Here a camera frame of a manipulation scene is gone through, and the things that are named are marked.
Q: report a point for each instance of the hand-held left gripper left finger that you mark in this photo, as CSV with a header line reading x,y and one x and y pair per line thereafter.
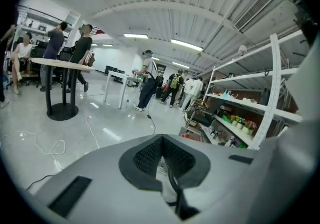
x,y
105,168

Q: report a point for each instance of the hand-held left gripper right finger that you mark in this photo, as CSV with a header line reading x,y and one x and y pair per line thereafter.
x,y
220,168

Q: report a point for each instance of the black shoulder bag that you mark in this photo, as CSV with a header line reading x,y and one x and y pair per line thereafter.
x,y
158,81

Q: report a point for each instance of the red vacuum cleaner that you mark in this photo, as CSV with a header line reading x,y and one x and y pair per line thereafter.
x,y
191,136

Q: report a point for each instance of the potted yellow flowers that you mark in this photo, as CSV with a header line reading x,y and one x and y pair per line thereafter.
x,y
237,120

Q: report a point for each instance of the potted red flowers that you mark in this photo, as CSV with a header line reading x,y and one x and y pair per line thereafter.
x,y
250,125

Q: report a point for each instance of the black folding chair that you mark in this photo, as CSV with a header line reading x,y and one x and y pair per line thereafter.
x,y
207,110

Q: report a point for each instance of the brown wooden rack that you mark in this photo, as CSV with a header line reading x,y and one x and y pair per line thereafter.
x,y
198,104

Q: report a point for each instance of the turquoise plastic item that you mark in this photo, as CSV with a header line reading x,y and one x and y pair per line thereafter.
x,y
226,94

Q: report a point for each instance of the white rectangular table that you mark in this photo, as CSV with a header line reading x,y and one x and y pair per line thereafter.
x,y
120,74

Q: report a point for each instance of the black equipment case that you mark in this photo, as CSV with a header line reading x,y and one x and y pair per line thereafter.
x,y
121,70
110,69

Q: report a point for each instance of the dark brown wooden stand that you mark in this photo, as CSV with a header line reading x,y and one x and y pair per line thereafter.
x,y
90,58

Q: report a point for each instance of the white metal shelving unit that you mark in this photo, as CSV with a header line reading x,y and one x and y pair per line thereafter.
x,y
275,72

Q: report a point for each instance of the long ceiling light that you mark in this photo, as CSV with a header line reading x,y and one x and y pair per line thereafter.
x,y
180,64
186,44
135,35

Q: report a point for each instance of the round beige table black base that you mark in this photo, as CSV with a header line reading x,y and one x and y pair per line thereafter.
x,y
62,63

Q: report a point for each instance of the black office chair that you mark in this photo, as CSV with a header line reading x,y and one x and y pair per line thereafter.
x,y
65,53
37,52

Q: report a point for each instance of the black mezzanine railing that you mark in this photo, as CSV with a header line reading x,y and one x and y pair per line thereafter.
x,y
96,31

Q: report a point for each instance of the white ceiling air conditioner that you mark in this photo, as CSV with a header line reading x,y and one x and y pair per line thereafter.
x,y
255,10

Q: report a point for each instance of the black body-worn box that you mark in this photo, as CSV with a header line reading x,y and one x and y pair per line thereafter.
x,y
308,27

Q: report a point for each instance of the white dome camera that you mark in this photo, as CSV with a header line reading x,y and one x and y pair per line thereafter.
x,y
242,49

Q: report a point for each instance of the white wall shelf unit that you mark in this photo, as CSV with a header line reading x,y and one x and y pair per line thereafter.
x,y
45,20

